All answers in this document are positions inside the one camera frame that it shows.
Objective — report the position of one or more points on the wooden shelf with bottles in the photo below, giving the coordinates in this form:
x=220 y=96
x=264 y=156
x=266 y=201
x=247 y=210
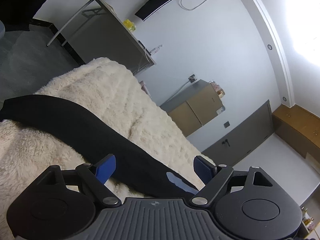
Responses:
x=310 y=226

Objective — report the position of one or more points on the black striped hanging pants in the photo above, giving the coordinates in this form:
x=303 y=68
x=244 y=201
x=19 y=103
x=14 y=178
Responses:
x=160 y=1

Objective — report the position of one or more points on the gold refrigerator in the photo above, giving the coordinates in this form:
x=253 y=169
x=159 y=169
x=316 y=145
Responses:
x=190 y=110

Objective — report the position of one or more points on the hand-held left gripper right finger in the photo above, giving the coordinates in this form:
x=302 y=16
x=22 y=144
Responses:
x=205 y=171

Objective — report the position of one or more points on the pink hair dryer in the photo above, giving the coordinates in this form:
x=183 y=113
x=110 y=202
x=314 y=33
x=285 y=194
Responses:
x=145 y=88

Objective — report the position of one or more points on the pink container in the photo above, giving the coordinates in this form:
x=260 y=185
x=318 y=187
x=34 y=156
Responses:
x=215 y=85

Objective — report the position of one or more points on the black phone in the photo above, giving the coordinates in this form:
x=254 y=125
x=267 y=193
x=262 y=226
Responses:
x=144 y=47

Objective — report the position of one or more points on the yellow tissue box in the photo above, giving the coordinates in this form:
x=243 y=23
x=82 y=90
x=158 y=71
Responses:
x=129 y=25

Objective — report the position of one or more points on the clear glass jar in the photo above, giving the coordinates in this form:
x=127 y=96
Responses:
x=221 y=94

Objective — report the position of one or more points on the cream fluffy blanket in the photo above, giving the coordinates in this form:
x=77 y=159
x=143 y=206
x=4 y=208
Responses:
x=100 y=92

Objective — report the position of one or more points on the wooden cabinet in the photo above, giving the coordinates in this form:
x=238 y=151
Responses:
x=295 y=127

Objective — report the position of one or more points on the grey door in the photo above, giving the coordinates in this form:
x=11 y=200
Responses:
x=245 y=135

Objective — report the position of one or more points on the clear pump bottle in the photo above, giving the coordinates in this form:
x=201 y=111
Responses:
x=156 y=49

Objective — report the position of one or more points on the dark wall switch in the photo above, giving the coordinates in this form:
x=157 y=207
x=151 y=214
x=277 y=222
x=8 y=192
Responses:
x=226 y=124

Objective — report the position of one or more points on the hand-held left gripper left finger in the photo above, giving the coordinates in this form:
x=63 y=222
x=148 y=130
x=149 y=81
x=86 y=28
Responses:
x=106 y=168

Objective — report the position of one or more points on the black and blue garment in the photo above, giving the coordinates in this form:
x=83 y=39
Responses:
x=75 y=125

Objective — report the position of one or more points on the grey folding table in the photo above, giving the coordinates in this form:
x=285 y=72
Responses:
x=112 y=35

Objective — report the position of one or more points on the black curtain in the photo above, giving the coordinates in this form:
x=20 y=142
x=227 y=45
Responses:
x=25 y=0

